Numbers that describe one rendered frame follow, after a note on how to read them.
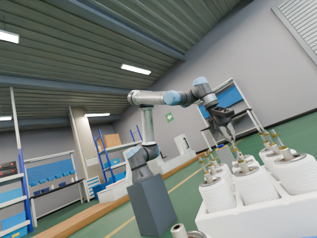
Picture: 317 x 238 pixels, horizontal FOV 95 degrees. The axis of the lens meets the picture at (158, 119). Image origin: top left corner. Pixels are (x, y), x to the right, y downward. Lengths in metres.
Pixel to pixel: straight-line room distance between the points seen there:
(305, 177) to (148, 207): 0.75
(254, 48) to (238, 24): 0.98
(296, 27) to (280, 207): 5.48
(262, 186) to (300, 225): 0.10
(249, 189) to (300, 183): 0.11
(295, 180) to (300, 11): 5.59
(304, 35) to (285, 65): 0.76
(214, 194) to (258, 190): 0.12
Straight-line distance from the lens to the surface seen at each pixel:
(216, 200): 0.54
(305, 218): 0.53
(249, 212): 0.51
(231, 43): 6.12
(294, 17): 5.91
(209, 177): 0.56
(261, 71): 5.66
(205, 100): 0.78
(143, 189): 0.97
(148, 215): 1.02
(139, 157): 1.04
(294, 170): 0.53
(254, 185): 0.52
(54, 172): 6.43
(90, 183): 5.97
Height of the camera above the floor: 0.39
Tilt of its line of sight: 15 degrees up
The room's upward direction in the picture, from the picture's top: 22 degrees counter-clockwise
